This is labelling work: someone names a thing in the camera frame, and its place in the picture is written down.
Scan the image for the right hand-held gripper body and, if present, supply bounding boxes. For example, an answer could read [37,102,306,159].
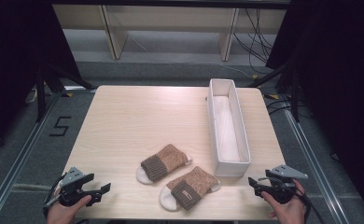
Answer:
[263,164,309,205]

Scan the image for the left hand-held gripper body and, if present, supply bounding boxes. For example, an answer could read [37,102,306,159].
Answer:
[46,166,94,208]

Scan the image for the brown sock with label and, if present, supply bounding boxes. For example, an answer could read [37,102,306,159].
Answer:
[159,165,222,213]

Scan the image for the plain brown sock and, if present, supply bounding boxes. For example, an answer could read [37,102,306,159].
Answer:
[135,143,193,186]

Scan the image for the person's right hand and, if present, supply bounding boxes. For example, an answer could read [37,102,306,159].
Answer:
[260,179,307,224]

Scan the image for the person's left hand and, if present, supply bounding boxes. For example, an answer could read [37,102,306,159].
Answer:
[46,194,92,224]

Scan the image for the long white box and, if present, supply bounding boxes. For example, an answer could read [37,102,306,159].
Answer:
[206,77,252,178]

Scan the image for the black metal stand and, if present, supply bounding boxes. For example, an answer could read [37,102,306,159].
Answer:
[247,60,301,123]
[35,61,94,123]

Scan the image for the dark curtain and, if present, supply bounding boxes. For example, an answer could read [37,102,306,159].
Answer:
[265,0,364,216]
[0,0,82,157]

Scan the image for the pale wooden shelf unit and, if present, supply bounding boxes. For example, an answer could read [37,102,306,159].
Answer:
[51,4,287,63]

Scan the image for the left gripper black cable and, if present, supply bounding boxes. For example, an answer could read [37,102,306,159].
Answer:
[42,175,66,220]

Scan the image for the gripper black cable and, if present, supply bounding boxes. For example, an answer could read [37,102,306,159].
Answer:
[290,181,328,224]
[42,175,66,220]

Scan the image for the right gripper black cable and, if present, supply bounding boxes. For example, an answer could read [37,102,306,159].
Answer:
[290,181,328,224]

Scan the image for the aluminium floor rail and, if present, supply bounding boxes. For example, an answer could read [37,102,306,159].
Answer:
[0,86,97,224]
[282,105,350,224]

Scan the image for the black floor cables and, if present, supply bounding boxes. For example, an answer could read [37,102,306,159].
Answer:
[263,94,300,116]

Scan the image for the white cable loop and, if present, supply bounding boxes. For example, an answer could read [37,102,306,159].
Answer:
[24,88,39,105]

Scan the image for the bundle of black cables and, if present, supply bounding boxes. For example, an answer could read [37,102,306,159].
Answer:
[232,8,275,75]

